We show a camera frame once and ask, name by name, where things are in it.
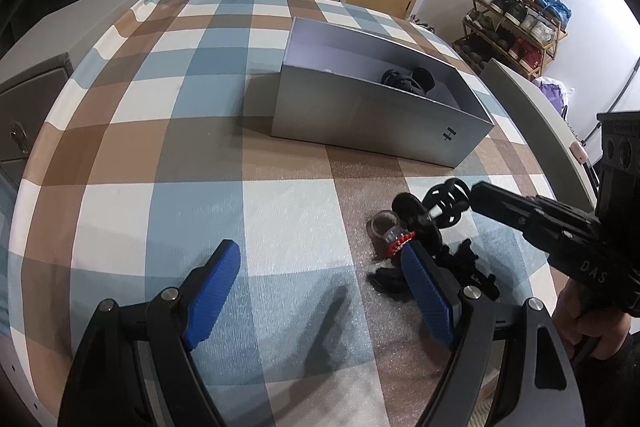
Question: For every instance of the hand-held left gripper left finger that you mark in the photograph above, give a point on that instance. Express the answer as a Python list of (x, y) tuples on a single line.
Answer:
[(212, 292)]

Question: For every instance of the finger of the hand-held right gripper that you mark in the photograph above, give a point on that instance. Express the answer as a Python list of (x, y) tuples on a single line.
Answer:
[(547, 239), (515, 202)]

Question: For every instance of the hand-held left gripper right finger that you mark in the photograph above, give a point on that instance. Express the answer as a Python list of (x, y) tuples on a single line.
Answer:
[(427, 297)]

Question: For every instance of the pile of black hair clips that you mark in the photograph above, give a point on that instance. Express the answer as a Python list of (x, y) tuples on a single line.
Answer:
[(465, 264)]

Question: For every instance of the silver cardboard box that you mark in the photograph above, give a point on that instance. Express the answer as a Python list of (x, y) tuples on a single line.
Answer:
[(360, 122)]

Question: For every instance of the person's right hand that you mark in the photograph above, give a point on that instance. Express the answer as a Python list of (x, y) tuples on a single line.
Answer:
[(590, 317)]

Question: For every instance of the small pink white object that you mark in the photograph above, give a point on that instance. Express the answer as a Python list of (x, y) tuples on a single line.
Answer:
[(578, 152)]

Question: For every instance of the purple bag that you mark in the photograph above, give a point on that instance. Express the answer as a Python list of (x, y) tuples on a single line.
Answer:
[(550, 97)]

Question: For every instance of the checked tablecloth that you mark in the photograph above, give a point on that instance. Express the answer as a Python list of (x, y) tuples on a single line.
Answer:
[(150, 157)]

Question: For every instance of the rows of racked shoes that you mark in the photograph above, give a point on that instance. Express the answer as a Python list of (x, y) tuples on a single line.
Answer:
[(520, 12)]

